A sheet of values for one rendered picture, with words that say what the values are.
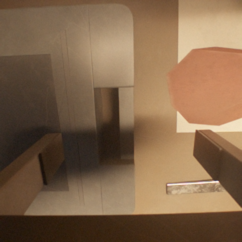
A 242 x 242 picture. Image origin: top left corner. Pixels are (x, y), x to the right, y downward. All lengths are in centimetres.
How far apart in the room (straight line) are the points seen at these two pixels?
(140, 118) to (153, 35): 12
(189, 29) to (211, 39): 3
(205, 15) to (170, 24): 5
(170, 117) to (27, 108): 20
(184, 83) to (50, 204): 25
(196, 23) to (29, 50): 21
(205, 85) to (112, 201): 20
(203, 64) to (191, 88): 3
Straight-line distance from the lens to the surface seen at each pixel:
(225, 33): 30
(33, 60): 21
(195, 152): 17
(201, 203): 38
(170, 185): 33
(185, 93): 27
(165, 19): 27
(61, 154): 16
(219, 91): 27
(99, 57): 19
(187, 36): 28
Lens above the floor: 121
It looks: 74 degrees down
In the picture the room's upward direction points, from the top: 178 degrees counter-clockwise
